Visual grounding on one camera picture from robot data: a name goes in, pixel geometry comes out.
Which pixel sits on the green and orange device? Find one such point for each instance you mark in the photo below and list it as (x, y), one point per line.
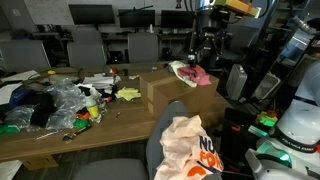
(266, 119)

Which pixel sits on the blue cloth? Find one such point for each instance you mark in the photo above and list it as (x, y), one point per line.
(20, 96)

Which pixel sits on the black and yellow hand tool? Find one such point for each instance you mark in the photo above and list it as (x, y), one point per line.
(75, 134)

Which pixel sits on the black equipment stand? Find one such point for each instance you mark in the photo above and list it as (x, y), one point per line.
(238, 136)

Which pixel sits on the white paper sheet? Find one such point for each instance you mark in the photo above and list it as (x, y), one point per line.
(8, 93)
(21, 75)

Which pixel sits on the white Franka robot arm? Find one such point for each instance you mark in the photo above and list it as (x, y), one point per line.
(300, 123)

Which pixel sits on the green plastic item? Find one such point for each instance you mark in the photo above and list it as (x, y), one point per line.
(9, 129)
(81, 123)

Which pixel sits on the black cloth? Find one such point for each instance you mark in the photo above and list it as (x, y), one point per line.
(41, 108)

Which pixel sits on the yellow wrist camera mount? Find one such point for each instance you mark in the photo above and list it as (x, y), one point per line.
(238, 6)

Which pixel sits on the pale cream towel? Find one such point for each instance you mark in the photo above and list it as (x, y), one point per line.
(176, 68)

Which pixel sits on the white space heater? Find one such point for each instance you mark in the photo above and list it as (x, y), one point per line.
(236, 81)

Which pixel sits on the large cardboard box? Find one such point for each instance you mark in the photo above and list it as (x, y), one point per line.
(176, 93)

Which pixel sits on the grey office chair with shirts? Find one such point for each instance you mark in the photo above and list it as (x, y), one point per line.
(110, 170)

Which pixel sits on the small metal screw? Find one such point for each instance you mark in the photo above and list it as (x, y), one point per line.
(117, 115)

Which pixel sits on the white and yellow spray bottle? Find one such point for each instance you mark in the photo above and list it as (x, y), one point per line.
(92, 108)

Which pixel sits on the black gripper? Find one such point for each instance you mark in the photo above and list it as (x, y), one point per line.
(211, 25)

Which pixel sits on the stack of white papers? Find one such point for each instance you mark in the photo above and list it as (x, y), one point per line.
(98, 81)

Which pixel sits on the clear crumpled plastic bag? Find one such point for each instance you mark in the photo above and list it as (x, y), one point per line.
(18, 116)
(68, 100)

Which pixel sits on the small red ball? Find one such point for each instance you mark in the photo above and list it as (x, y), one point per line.
(114, 70)

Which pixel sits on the orange plastic item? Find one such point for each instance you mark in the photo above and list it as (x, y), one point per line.
(83, 116)

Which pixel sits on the peach shirt with colourful print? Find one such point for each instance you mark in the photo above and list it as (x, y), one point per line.
(183, 146)

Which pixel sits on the small white bottle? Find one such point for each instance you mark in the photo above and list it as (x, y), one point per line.
(151, 29)

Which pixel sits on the yellow cloth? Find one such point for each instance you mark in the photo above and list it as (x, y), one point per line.
(128, 94)

